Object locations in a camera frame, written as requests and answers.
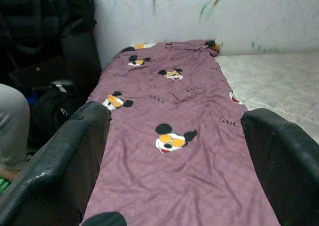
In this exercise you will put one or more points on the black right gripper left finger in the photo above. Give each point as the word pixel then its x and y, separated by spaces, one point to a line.
pixel 49 181

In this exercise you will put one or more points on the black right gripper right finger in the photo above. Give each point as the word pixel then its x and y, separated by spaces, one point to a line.
pixel 289 176

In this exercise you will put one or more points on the green plastic stool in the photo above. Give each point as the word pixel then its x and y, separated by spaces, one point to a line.
pixel 3 186

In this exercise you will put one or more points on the seated person grey trousers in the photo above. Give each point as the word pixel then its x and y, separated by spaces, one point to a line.
pixel 12 126

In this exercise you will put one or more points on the black backpack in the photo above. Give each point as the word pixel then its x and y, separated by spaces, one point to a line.
pixel 49 111

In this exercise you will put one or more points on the pink mouse print bedsheet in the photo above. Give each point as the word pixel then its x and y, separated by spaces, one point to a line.
pixel 194 173

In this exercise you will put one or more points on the beige quilted mattress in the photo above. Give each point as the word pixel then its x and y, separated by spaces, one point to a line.
pixel 274 81

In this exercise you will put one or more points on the black boxy bag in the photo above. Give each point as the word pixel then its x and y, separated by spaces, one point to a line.
pixel 74 56

